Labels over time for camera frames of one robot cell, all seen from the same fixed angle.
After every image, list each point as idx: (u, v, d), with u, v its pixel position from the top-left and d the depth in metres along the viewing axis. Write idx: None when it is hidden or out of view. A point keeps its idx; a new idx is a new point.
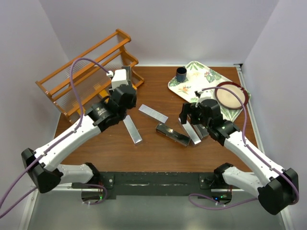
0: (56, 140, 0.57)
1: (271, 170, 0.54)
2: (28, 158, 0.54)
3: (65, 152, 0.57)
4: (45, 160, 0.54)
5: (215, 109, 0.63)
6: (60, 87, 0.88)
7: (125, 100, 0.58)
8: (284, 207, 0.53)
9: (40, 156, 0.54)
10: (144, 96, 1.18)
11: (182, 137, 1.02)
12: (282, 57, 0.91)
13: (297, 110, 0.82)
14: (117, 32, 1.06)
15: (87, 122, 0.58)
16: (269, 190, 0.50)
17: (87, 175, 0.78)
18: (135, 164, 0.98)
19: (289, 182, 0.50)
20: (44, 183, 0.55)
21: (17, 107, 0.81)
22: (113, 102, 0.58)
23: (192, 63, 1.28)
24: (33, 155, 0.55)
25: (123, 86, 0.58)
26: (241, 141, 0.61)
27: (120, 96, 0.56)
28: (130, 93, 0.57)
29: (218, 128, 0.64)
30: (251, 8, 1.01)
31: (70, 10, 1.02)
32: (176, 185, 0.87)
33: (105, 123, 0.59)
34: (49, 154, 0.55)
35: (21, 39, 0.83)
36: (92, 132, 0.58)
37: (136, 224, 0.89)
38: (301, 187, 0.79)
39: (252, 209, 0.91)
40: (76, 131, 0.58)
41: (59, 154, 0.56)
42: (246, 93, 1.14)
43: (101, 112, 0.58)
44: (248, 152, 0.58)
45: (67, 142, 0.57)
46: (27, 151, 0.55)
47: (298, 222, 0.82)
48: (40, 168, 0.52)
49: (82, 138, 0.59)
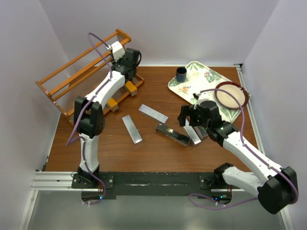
0: (99, 87, 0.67)
1: (269, 168, 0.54)
2: (82, 102, 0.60)
3: (107, 96, 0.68)
4: (98, 99, 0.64)
5: (214, 111, 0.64)
6: (61, 87, 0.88)
7: (135, 57, 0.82)
8: (284, 205, 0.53)
9: (93, 97, 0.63)
10: (144, 96, 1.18)
11: (182, 137, 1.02)
12: (282, 57, 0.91)
13: (296, 111, 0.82)
14: (117, 32, 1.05)
15: (116, 74, 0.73)
16: (270, 190, 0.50)
17: (96, 162, 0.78)
18: (135, 164, 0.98)
19: (288, 180, 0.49)
20: (99, 120, 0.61)
21: (17, 107, 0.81)
22: (128, 60, 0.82)
23: (192, 63, 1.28)
24: (85, 100, 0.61)
25: (130, 49, 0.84)
26: (239, 141, 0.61)
27: (132, 52, 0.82)
28: (136, 50, 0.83)
29: (218, 129, 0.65)
30: (251, 8, 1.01)
31: (70, 9, 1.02)
32: (176, 185, 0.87)
33: (127, 75, 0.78)
34: (99, 96, 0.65)
35: (20, 39, 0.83)
36: (121, 81, 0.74)
37: (136, 224, 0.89)
38: (301, 187, 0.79)
39: (252, 210, 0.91)
40: (111, 79, 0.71)
41: (105, 96, 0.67)
42: (246, 93, 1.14)
43: (122, 66, 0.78)
44: (246, 151, 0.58)
45: (109, 86, 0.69)
46: (78, 97, 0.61)
47: (298, 222, 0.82)
48: (97, 104, 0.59)
49: (116, 85, 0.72)
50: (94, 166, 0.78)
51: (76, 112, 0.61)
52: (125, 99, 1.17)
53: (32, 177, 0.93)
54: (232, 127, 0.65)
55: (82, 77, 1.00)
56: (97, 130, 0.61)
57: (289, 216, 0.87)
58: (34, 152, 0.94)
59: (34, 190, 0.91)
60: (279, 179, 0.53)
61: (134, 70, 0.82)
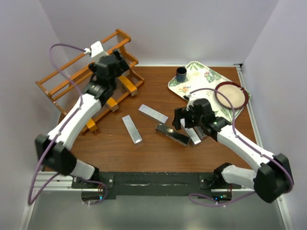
0: (65, 120, 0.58)
1: (262, 156, 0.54)
2: (43, 142, 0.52)
3: (77, 128, 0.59)
4: (62, 138, 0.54)
5: (206, 108, 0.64)
6: (61, 87, 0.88)
7: (112, 70, 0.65)
8: (279, 194, 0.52)
9: (56, 136, 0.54)
10: (143, 96, 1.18)
11: (182, 136, 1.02)
12: (282, 56, 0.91)
13: (296, 110, 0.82)
14: (117, 32, 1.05)
15: (88, 99, 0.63)
16: (262, 178, 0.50)
17: (90, 169, 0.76)
18: (134, 165, 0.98)
19: (279, 166, 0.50)
20: (66, 161, 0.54)
21: (17, 107, 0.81)
22: (102, 76, 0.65)
23: (192, 63, 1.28)
24: (46, 139, 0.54)
25: (102, 60, 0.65)
26: (232, 132, 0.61)
27: (105, 67, 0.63)
28: (112, 63, 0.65)
29: (211, 124, 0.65)
30: (251, 8, 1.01)
31: (69, 9, 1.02)
32: (176, 185, 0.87)
33: (104, 97, 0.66)
34: (63, 132, 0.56)
35: (20, 38, 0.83)
36: (95, 106, 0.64)
37: (136, 224, 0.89)
38: (301, 187, 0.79)
39: (252, 210, 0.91)
40: (81, 108, 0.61)
41: (72, 132, 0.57)
42: (246, 93, 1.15)
43: (96, 87, 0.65)
44: (238, 143, 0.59)
45: (77, 117, 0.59)
46: (39, 136, 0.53)
47: (298, 222, 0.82)
48: (60, 146, 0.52)
49: (88, 112, 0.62)
50: (90, 174, 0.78)
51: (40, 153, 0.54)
52: (125, 99, 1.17)
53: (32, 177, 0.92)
54: (226, 121, 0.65)
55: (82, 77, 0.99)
56: (65, 168, 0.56)
57: (288, 216, 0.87)
58: (34, 153, 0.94)
59: (34, 190, 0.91)
60: (273, 167, 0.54)
61: (112, 86, 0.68)
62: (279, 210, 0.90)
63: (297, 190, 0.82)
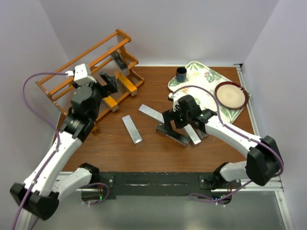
0: (42, 164, 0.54)
1: (250, 140, 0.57)
2: (19, 192, 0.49)
3: (54, 172, 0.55)
4: (38, 187, 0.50)
5: (190, 102, 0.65)
6: (61, 87, 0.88)
7: (88, 104, 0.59)
8: (271, 176, 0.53)
9: (30, 185, 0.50)
10: (143, 96, 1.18)
11: (183, 136, 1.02)
12: (282, 57, 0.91)
13: (296, 110, 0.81)
14: (117, 32, 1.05)
15: (65, 138, 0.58)
16: (252, 161, 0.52)
17: (86, 177, 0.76)
18: (134, 165, 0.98)
19: (267, 148, 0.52)
20: (45, 209, 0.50)
21: (17, 107, 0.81)
22: (78, 112, 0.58)
23: (192, 63, 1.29)
24: (23, 187, 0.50)
25: (76, 94, 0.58)
26: (218, 122, 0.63)
27: (80, 105, 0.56)
28: (86, 97, 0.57)
29: (198, 117, 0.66)
30: (251, 8, 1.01)
31: (69, 9, 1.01)
32: (177, 185, 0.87)
33: (84, 132, 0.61)
34: (39, 180, 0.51)
35: (20, 38, 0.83)
36: (74, 144, 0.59)
37: (136, 224, 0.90)
38: (300, 187, 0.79)
39: (252, 210, 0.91)
40: (58, 150, 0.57)
41: (49, 177, 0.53)
42: (246, 93, 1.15)
43: (74, 123, 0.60)
44: (226, 131, 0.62)
45: (54, 160, 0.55)
46: (14, 186, 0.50)
47: (298, 222, 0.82)
48: (36, 196, 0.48)
49: (66, 153, 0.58)
50: (88, 180, 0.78)
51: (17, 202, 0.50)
52: (125, 99, 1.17)
53: None
54: (211, 112, 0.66)
55: None
56: (45, 215, 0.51)
57: (289, 216, 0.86)
58: (34, 153, 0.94)
59: None
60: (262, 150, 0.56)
61: (93, 117, 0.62)
62: (279, 210, 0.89)
63: (297, 190, 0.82)
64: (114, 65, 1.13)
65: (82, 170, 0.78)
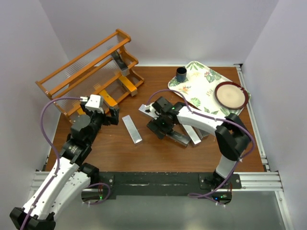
0: (41, 188, 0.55)
1: (216, 120, 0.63)
2: (18, 216, 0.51)
3: (53, 197, 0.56)
4: (37, 212, 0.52)
5: (160, 101, 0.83)
6: (61, 87, 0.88)
7: (87, 131, 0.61)
8: (242, 149, 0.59)
9: (29, 210, 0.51)
10: (143, 96, 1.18)
11: (183, 136, 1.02)
12: (282, 56, 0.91)
13: (297, 110, 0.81)
14: (117, 32, 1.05)
15: (64, 163, 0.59)
16: (220, 137, 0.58)
17: (84, 183, 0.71)
18: (134, 165, 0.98)
19: (231, 122, 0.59)
20: None
21: (17, 108, 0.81)
22: (77, 139, 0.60)
23: (192, 63, 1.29)
24: (23, 212, 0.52)
25: (76, 121, 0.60)
26: (188, 111, 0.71)
27: (79, 132, 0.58)
28: (85, 125, 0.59)
29: (171, 110, 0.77)
30: (252, 8, 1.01)
31: (69, 9, 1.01)
32: (176, 185, 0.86)
33: (82, 158, 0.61)
34: (38, 204, 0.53)
35: (20, 38, 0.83)
36: (72, 169, 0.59)
37: (136, 224, 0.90)
38: (300, 187, 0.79)
39: (252, 209, 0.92)
40: (56, 175, 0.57)
41: (48, 201, 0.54)
42: (246, 93, 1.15)
43: (73, 149, 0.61)
44: (195, 116, 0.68)
45: (53, 186, 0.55)
46: (14, 210, 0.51)
47: (297, 222, 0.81)
48: (34, 220, 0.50)
49: (65, 178, 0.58)
50: (88, 183, 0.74)
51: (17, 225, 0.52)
52: (125, 99, 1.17)
53: (32, 176, 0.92)
54: (182, 105, 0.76)
55: (83, 77, 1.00)
56: None
57: (289, 216, 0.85)
58: (35, 153, 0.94)
59: (33, 190, 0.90)
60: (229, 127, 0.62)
61: (90, 143, 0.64)
62: (279, 209, 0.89)
63: (296, 190, 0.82)
64: (114, 65, 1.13)
65: (80, 175, 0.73)
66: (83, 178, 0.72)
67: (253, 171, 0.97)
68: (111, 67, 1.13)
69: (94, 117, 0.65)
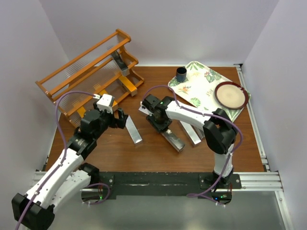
0: (46, 176, 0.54)
1: (204, 115, 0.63)
2: (21, 201, 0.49)
3: (56, 186, 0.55)
4: (40, 199, 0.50)
5: (149, 98, 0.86)
6: (60, 87, 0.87)
7: (95, 124, 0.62)
8: (228, 143, 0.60)
9: (33, 196, 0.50)
10: (143, 96, 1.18)
11: (178, 140, 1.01)
12: (282, 56, 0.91)
13: (297, 110, 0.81)
14: (117, 32, 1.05)
15: (70, 154, 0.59)
16: (208, 132, 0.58)
17: (84, 182, 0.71)
18: (134, 165, 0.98)
19: (219, 117, 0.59)
20: (41, 221, 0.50)
21: (17, 107, 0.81)
22: (85, 132, 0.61)
23: (192, 63, 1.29)
24: (26, 198, 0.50)
25: (86, 114, 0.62)
26: (177, 106, 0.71)
27: (88, 124, 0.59)
28: (95, 118, 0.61)
29: (159, 106, 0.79)
30: (252, 8, 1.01)
31: (69, 9, 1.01)
32: (177, 185, 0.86)
33: (87, 151, 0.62)
34: (42, 191, 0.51)
35: (20, 38, 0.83)
36: (76, 161, 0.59)
37: (136, 223, 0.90)
38: (300, 187, 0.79)
39: (252, 210, 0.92)
40: (62, 165, 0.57)
41: (52, 189, 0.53)
42: (246, 93, 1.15)
43: (80, 142, 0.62)
44: (184, 111, 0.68)
45: (57, 175, 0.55)
46: (17, 196, 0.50)
47: (297, 222, 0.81)
48: (37, 206, 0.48)
49: (69, 169, 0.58)
50: (87, 183, 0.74)
51: (17, 213, 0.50)
52: (125, 99, 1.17)
53: (32, 177, 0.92)
54: (171, 99, 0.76)
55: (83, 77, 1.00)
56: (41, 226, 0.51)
57: (288, 216, 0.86)
58: (35, 153, 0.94)
59: None
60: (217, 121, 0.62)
61: (97, 137, 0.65)
62: (279, 209, 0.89)
63: (296, 189, 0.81)
64: (114, 65, 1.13)
65: (81, 174, 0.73)
66: (84, 176, 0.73)
67: (253, 171, 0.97)
68: (111, 67, 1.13)
69: (103, 115, 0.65)
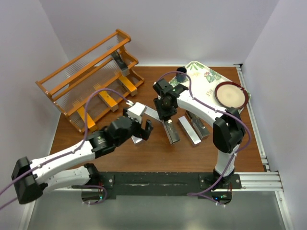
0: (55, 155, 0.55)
1: (216, 111, 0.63)
2: (23, 166, 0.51)
3: (59, 168, 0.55)
4: (38, 173, 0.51)
5: (161, 82, 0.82)
6: (61, 87, 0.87)
7: (122, 132, 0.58)
8: (234, 143, 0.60)
9: (34, 167, 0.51)
10: (143, 96, 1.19)
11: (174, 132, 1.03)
12: (282, 57, 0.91)
13: (296, 110, 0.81)
14: (117, 32, 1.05)
15: (86, 147, 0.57)
16: (217, 129, 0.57)
17: (83, 179, 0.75)
18: (135, 165, 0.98)
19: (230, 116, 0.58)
20: (29, 195, 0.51)
21: (17, 107, 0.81)
22: (109, 133, 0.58)
23: (192, 63, 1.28)
24: (28, 165, 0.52)
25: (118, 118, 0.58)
26: (189, 96, 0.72)
27: (115, 129, 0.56)
28: (124, 127, 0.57)
29: (171, 92, 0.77)
30: (251, 8, 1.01)
31: (69, 10, 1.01)
32: (177, 185, 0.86)
33: (101, 152, 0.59)
34: (43, 167, 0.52)
35: (20, 38, 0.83)
36: (87, 157, 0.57)
37: (136, 223, 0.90)
38: (300, 188, 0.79)
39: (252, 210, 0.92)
40: (74, 152, 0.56)
41: (53, 169, 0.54)
42: (246, 93, 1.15)
43: (100, 140, 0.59)
44: (196, 104, 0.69)
45: (65, 160, 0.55)
46: (23, 159, 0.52)
47: (297, 222, 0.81)
48: (32, 179, 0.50)
49: (78, 161, 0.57)
50: (84, 182, 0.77)
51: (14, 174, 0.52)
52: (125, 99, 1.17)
53: None
54: (184, 88, 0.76)
55: (83, 77, 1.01)
56: (26, 200, 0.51)
57: (289, 216, 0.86)
58: (34, 152, 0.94)
59: None
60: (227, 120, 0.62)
61: (117, 143, 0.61)
62: (279, 209, 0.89)
63: (296, 190, 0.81)
64: (114, 65, 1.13)
65: (83, 170, 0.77)
66: (85, 175, 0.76)
67: (252, 171, 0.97)
68: (111, 67, 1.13)
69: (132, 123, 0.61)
